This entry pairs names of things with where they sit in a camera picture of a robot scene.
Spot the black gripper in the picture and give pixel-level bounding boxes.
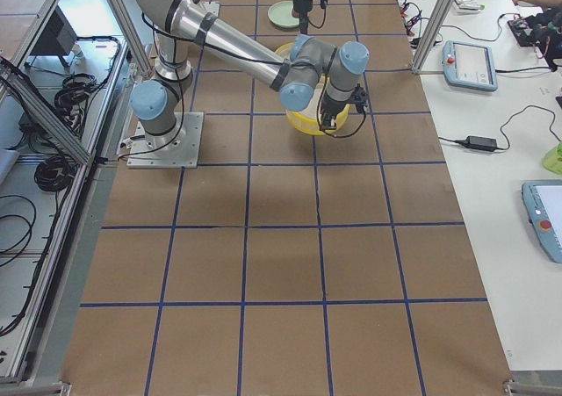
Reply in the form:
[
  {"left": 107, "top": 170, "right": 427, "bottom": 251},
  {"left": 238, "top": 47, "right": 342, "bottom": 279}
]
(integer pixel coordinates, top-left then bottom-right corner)
[{"left": 319, "top": 97, "right": 347, "bottom": 132}]

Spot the yellow bamboo steamer basket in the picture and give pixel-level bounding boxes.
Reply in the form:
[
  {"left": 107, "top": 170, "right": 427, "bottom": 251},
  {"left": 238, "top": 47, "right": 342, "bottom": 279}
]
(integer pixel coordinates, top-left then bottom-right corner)
[{"left": 274, "top": 41, "right": 351, "bottom": 137}]

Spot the light green plate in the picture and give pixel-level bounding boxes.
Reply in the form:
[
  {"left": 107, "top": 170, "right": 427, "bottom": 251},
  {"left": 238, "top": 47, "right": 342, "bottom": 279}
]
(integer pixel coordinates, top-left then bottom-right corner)
[{"left": 267, "top": 1, "right": 299, "bottom": 30}]

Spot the blue teach pendant tablet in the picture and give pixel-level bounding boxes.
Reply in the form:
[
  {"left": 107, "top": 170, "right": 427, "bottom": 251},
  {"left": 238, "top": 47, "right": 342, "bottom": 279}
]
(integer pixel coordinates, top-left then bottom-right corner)
[{"left": 442, "top": 40, "right": 498, "bottom": 92}]

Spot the black power adapter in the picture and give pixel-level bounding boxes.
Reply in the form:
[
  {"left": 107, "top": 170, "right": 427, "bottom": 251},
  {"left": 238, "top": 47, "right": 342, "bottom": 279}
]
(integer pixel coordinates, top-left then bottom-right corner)
[{"left": 464, "top": 135, "right": 499, "bottom": 152}]

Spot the green plastic bottle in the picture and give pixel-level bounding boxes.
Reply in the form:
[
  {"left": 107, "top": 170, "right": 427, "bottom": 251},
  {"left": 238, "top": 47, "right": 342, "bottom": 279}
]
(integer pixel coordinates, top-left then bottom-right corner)
[{"left": 542, "top": 141, "right": 562, "bottom": 175}]

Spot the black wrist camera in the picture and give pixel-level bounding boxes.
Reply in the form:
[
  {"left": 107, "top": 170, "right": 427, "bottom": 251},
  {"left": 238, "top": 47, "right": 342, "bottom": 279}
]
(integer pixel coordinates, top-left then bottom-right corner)
[{"left": 349, "top": 83, "right": 368, "bottom": 114}]

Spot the aluminium frame post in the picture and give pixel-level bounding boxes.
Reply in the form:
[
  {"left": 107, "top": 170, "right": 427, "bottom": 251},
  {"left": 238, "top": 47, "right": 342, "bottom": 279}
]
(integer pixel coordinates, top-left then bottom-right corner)
[{"left": 411, "top": 0, "right": 454, "bottom": 75}]

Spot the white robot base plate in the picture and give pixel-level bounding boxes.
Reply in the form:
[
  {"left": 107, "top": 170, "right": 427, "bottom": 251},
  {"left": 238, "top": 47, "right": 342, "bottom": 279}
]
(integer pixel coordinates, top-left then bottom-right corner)
[{"left": 126, "top": 112, "right": 205, "bottom": 169}]

